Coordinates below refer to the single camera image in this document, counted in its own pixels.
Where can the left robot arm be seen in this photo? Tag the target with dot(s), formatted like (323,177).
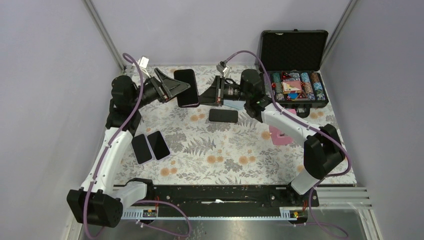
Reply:
(95,202)

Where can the phone in purple case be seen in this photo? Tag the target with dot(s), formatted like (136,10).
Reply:
(141,149)

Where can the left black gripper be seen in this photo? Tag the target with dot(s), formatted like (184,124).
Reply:
(168,88)

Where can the light blue phone case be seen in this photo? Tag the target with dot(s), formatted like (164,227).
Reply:
(235,104)

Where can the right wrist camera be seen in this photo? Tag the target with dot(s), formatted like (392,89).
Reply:
(223,69)

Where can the playing cards deck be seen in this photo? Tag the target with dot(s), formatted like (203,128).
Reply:
(292,86)

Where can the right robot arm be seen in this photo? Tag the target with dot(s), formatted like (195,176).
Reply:
(322,149)

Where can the pink box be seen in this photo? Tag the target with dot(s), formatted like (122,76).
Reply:
(278,137)

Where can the black poker chip case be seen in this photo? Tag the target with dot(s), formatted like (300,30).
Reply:
(294,55)

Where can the floral tablecloth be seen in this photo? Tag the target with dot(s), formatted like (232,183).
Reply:
(210,153)

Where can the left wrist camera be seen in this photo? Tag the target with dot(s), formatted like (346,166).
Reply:
(142,64)

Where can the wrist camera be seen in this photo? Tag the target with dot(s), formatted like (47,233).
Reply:
(223,69)
(142,64)

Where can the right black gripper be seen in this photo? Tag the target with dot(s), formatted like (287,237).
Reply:
(214,96)

